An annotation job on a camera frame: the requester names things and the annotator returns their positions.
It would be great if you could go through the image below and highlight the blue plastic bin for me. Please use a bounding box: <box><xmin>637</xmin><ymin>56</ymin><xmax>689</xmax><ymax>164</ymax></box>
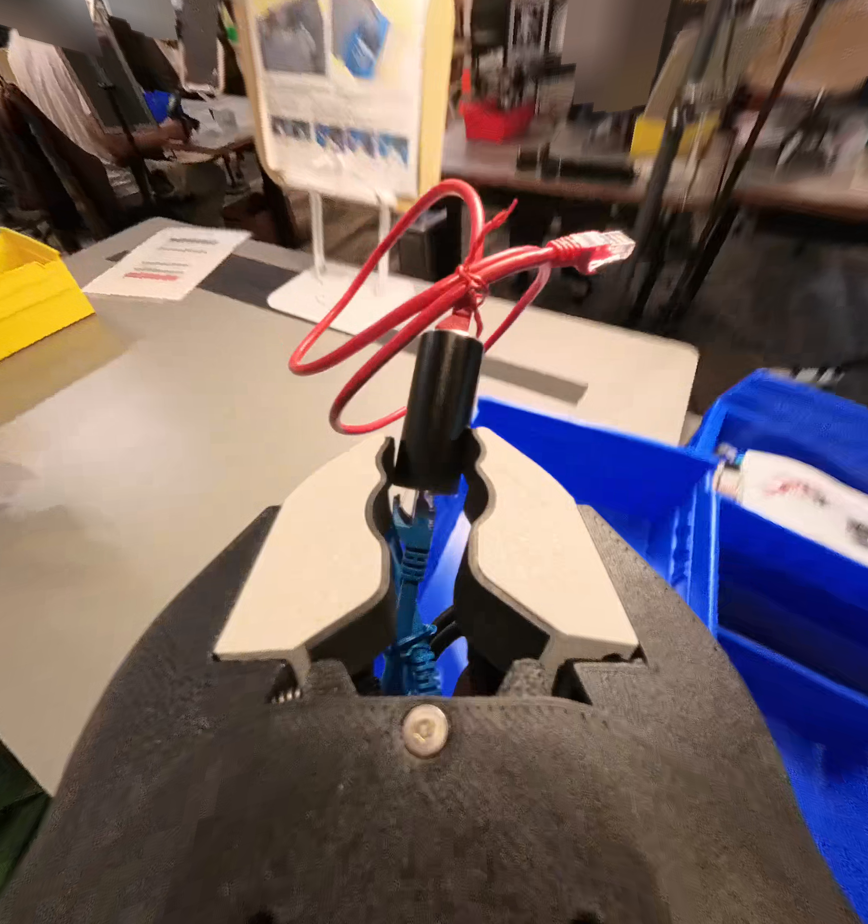
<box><xmin>376</xmin><ymin>368</ymin><xmax>868</xmax><ymax>924</ymax></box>

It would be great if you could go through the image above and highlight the yellow plastic bin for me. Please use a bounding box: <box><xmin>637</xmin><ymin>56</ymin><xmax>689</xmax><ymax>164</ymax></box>
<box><xmin>0</xmin><ymin>227</ymin><xmax>95</xmax><ymax>376</ymax></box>

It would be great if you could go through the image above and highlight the instruction poster board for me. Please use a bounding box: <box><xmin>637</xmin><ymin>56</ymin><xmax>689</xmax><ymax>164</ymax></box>
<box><xmin>232</xmin><ymin>0</ymin><xmax>455</xmax><ymax>203</ymax></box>

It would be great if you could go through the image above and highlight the white printed label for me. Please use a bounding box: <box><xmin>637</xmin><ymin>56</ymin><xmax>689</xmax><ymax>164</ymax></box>
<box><xmin>714</xmin><ymin>442</ymin><xmax>868</xmax><ymax>565</ymax></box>

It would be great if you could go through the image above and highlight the red ethernet cable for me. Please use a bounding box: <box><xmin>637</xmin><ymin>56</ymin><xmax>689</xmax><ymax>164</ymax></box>
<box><xmin>289</xmin><ymin>179</ymin><xmax>635</xmax><ymax>436</ymax></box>

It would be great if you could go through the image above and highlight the red storage bin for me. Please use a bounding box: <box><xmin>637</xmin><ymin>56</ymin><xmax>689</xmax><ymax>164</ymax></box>
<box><xmin>459</xmin><ymin>97</ymin><xmax>536</xmax><ymax>141</ymax></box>

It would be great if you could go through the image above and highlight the black tripod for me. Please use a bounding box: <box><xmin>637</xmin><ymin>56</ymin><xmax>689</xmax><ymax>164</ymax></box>
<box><xmin>625</xmin><ymin>0</ymin><xmax>825</xmax><ymax>326</ymax></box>

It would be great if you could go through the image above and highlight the printed paper sheet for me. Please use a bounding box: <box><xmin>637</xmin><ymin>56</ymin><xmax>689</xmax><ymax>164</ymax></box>
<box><xmin>83</xmin><ymin>227</ymin><xmax>250</xmax><ymax>302</ymax></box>

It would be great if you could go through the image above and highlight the blue ethernet cable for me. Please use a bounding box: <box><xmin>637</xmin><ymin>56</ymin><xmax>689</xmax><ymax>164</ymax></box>
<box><xmin>379</xmin><ymin>491</ymin><xmax>442</xmax><ymax>697</ymax></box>

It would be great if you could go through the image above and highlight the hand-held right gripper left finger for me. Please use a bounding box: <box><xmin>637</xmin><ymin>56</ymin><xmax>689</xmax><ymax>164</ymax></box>
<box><xmin>213</xmin><ymin>435</ymin><xmax>399</xmax><ymax>687</ymax></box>

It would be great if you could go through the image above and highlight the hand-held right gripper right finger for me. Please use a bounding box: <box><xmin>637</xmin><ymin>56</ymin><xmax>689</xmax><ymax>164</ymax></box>
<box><xmin>454</xmin><ymin>427</ymin><xmax>640</xmax><ymax>694</ymax></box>

